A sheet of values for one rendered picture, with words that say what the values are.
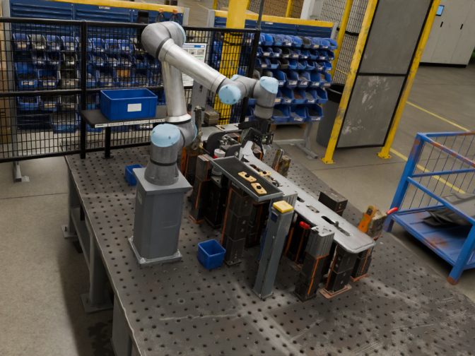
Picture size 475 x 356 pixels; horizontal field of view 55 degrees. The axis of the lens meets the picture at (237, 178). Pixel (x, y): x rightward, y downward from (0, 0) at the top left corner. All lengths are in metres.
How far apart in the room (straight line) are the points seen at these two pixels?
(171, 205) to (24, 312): 1.30
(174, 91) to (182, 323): 0.96
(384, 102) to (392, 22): 0.94
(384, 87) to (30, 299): 4.22
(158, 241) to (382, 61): 3.82
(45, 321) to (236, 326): 1.34
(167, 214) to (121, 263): 0.32
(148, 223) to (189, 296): 0.36
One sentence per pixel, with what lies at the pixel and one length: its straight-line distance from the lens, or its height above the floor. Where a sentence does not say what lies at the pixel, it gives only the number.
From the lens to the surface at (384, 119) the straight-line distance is 5.76.
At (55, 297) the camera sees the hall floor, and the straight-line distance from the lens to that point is 3.06.
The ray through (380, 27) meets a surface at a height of 1.54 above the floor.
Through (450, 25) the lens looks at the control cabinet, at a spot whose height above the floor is 1.09.
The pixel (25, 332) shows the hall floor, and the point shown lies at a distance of 2.88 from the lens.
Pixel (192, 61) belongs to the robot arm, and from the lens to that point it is 1.79.
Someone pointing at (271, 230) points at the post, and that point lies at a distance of 1.88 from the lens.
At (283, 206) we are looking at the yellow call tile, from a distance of 1.84.
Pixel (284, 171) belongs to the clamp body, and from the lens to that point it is 2.59.
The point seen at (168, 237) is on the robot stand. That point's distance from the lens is 2.11.
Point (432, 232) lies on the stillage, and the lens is 4.26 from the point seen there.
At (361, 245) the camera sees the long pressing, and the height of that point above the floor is 1.00.
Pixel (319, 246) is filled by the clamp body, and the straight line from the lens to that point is 1.94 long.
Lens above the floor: 2.05
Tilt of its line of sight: 27 degrees down
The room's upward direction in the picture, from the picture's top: 10 degrees clockwise
